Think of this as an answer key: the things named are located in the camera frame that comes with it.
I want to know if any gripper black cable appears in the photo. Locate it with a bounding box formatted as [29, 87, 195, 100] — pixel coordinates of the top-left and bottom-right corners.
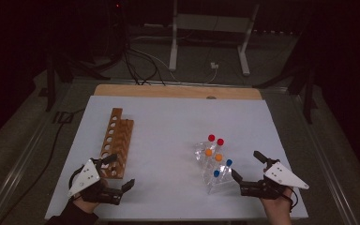
[67, 163, 87, 201]
[282, 187, 298, 214]

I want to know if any wooden test tube rack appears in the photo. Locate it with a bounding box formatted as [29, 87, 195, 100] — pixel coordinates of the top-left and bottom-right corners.
[98, 107, 135, 180]

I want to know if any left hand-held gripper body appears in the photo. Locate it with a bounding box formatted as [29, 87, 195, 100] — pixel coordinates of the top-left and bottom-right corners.
[67, 157, 124, 206]

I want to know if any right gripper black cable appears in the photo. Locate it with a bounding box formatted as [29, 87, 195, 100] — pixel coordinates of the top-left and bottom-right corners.
[282, 187, 298, 214]

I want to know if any white metal stand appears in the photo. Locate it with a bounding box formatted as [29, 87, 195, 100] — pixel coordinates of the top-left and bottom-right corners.
[168, 0, 261, 77]

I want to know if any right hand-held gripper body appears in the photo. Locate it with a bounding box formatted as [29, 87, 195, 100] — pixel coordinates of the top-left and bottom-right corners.
[239, 158, 310, 201]

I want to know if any black cable bundle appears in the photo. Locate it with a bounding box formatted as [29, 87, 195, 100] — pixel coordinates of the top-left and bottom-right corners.
[123, 46, 167, 86]

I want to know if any black metal stand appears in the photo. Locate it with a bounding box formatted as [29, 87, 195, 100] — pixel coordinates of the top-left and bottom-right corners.
[37, 51, 112, 113]
[252, 60, 319, 125]

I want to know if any red cap test tube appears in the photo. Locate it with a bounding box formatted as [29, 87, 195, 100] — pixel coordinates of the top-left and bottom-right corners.
[204, 133, 217, 150]
[214, 138, 225, 154]

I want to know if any metal floor rail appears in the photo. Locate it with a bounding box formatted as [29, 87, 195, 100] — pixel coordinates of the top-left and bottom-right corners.
[0, 81, 76, 225]
[292, 92, 360, 225]

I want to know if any black floor cable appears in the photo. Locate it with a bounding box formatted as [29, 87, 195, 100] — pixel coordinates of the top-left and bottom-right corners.
[0, 107, 87, 225]

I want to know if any white board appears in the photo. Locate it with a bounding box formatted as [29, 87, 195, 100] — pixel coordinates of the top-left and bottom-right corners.
[44, 95, 309, 221]

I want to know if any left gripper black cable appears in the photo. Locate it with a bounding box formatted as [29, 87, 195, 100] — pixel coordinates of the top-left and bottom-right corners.
[67, 163, 87, 201]

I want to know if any white cable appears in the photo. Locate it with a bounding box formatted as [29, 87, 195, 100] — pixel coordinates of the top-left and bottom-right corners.
[130, 46, 219, 85]

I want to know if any person's right hand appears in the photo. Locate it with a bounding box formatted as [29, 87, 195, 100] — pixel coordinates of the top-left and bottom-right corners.
[260, 187, 294, 225]

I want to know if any orange cap test tube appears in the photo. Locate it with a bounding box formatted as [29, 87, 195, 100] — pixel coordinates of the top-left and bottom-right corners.
[202, 148, 214, 164]
[213, 153, 224, 170]

